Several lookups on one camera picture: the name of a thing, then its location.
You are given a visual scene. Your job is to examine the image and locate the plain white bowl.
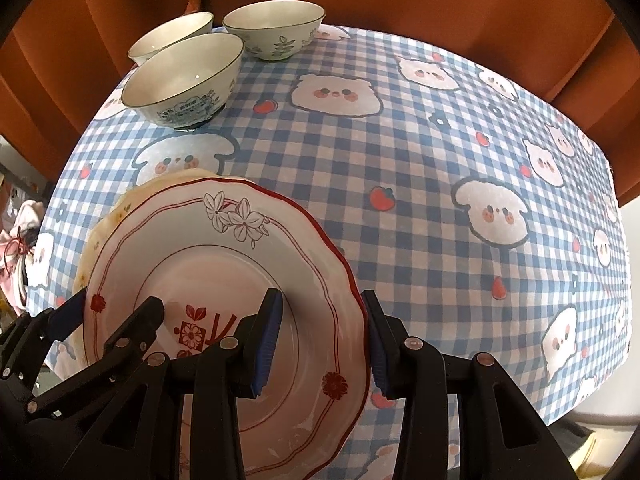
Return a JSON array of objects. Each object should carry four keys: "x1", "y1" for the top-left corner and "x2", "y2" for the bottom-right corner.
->
[{"x1": 128, "y1": 12, "x2": 215, "y2": 67}]

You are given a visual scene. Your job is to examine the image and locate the blue print white bowl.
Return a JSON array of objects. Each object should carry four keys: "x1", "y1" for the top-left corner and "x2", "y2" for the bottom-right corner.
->
[{"x1": 121, "y1": 34, "x2": 244, "y2": 131}]

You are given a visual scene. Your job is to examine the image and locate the scalloped yellow floral plate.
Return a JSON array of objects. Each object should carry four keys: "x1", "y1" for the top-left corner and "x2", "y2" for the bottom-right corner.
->
[{"x1": 72, "y1": 172, "x2": 251, "y2": 371}]

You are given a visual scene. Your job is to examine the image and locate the blue checked bear tablecloth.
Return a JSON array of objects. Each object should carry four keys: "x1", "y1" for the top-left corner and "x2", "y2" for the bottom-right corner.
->
[{"x1": 22, "y1": 22, "x2": 632, "y2": 480}]

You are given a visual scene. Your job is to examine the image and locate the pink white cloth pile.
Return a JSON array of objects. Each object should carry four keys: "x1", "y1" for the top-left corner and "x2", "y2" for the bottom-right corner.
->
[{"x1": 0, "y1": 195, "x2": 51, "y2": 311}]

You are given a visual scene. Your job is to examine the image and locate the leaf pattern white bowl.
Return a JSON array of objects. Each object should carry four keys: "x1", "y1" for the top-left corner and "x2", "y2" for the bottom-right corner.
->
[{"x1": 222, "y1": 0, "x2": 326, "y2": 62}]

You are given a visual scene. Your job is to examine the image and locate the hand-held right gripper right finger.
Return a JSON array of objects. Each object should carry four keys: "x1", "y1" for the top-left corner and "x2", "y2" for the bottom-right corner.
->
[{"x1": 361, "y1": 290, "x2": 576, "y2": 480}]

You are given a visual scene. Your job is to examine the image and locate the red patterned scalloped plate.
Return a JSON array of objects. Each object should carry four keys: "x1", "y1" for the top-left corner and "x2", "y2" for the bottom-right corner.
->
[{"x1": 82, "y1": 176, "x2": 372, "y2": 480}]

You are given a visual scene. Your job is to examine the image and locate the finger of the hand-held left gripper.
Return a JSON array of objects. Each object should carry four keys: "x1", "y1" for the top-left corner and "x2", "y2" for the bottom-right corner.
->
[
  {"x1": 25, "y1": 296, "x2": 166, "y2": 411},
  {"x1": 0, "y1": 287, "x2": 90, "y2": 391}
]

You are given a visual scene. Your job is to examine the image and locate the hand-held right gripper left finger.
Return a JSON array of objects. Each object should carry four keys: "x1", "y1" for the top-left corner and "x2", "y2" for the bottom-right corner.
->
[{"x1": 65, "y1": 287, "x2": 286, "y2": 480}]

